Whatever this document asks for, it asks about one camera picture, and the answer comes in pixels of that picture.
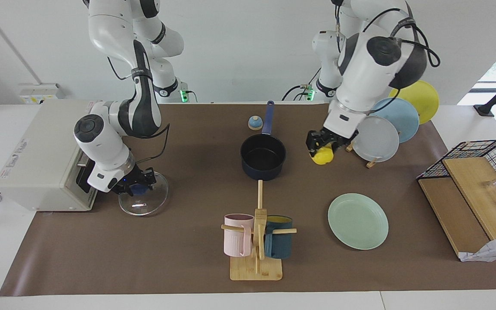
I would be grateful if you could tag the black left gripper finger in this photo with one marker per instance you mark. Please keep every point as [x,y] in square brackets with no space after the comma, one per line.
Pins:
[315,142]
[338,144]

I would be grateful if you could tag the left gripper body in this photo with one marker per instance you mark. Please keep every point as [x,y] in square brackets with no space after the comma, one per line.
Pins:
[345,120]

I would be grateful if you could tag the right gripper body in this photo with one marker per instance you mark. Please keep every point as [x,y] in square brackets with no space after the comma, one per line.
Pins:
[110,178]

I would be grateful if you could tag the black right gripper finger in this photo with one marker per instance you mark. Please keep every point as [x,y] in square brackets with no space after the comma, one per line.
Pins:
[149,178]
[122,190]

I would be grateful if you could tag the glass lid with blue knob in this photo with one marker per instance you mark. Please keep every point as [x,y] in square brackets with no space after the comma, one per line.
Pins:
[147,206]

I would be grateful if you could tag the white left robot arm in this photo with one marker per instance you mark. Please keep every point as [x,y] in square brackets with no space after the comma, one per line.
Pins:
[368,69]

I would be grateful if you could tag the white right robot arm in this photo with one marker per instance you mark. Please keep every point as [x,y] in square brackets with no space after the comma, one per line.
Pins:
[106,146]

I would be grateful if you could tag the grey plate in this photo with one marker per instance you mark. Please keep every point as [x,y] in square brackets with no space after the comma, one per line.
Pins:
[377,140]

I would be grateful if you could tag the wooden plate rack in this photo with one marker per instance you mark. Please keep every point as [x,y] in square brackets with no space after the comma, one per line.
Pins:
[370,164]

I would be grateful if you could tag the light blue plate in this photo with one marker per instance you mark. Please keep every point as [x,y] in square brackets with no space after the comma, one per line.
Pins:
[403,118]

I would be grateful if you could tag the light green plate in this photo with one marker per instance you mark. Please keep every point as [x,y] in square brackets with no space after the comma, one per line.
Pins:
[358,221]

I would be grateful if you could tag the yellow plate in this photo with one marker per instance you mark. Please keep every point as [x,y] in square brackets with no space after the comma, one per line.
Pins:
[424,97]

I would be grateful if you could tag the dark blue saucepan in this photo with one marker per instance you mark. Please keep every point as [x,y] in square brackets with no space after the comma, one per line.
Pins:
[263,170]

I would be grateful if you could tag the brown table mat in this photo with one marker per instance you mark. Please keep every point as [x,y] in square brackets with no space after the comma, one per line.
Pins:
[179,241]

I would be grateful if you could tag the beige toaster oven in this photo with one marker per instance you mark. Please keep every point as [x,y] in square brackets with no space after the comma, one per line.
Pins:
[41,150]

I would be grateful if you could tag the pink mug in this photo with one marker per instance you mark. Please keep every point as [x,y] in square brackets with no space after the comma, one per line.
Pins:
[236,241]

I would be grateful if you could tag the dark teal mug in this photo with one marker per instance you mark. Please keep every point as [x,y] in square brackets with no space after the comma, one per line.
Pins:
[279,245]

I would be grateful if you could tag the dark wooden board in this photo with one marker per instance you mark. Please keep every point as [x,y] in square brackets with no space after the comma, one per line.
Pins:
[450,211]

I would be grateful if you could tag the light wooden cutting board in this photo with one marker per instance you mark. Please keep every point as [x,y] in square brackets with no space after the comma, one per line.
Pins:
[467,181]

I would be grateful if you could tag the wooden mug tree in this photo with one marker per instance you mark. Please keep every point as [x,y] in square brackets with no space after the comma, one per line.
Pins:
[254,269]

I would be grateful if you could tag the white patterned cloth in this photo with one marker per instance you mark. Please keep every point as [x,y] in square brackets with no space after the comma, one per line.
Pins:
[495,249]

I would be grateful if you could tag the white wall power strip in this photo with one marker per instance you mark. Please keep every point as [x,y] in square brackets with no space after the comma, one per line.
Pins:
[41,92]

